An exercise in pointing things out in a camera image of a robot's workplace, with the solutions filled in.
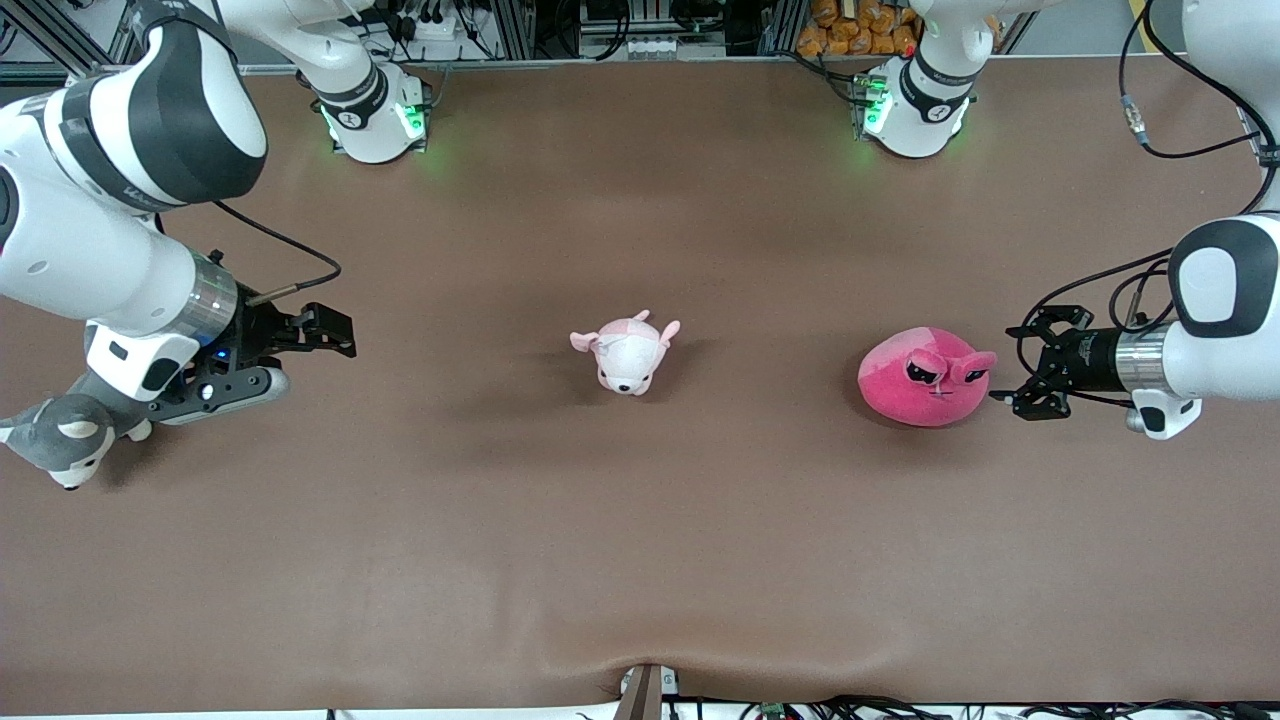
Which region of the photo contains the pale pink small plush toy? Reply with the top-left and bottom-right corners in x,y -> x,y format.
570,310 -> 682,397

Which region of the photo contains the bright pink round plush toy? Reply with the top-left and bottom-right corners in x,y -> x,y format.
857,326 -> 999,428

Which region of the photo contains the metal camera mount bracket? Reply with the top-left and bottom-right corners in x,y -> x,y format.
613,663 -> 681,720

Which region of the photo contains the brown table cover mat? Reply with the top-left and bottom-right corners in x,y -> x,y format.
0,55 -> 1280,713

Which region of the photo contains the white power strip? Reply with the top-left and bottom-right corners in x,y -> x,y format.
393,3 -> 463,43

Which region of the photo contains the black hanging arm cable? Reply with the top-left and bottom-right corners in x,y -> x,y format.
1118,0 -> 1280,216

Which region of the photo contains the black floor cable bundle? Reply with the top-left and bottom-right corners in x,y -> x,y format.
740,694 -> 1280,720

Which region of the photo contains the orange snack bag pile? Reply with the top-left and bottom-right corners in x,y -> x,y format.
797,0 -> 923,57

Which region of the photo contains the grey white husky plush toy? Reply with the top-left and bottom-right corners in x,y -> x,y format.
0,392 -> 153,491

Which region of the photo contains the aluminium table edge rail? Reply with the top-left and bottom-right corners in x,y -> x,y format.
240,52 -> 1136,76

